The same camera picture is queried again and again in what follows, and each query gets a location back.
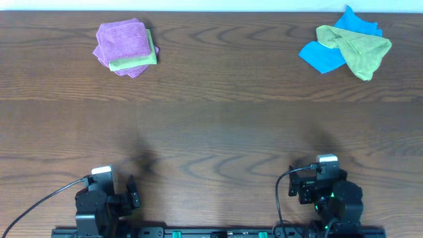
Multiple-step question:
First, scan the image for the green microfibre cloth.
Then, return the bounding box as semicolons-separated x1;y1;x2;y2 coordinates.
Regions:
316;25;392;81

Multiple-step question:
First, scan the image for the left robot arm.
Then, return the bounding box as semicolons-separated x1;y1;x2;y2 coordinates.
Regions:
75;171;141;237

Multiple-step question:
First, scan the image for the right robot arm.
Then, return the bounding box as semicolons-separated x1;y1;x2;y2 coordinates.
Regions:
288;161;364;237

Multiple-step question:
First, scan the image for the folded green cloth in stack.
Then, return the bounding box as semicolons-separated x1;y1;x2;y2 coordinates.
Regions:
109;29;158;71

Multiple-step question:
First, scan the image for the blue crumpled cloth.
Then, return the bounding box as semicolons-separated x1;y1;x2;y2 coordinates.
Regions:
299;6;383;74

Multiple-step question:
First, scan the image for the top purple folded cloth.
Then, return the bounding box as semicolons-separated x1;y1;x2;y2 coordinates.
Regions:
93;19;152;63

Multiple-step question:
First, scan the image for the right black cable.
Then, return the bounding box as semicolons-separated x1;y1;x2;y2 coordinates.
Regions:
274;164;322;238

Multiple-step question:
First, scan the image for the black cable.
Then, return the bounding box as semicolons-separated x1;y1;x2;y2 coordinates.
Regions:
1;177;86;238
274;164;322;238

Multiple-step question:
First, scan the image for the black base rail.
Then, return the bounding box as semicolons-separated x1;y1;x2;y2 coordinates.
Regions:
51;227;387;238

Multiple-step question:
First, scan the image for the left black cable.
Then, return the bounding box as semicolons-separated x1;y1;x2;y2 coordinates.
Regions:
1;177;86;238

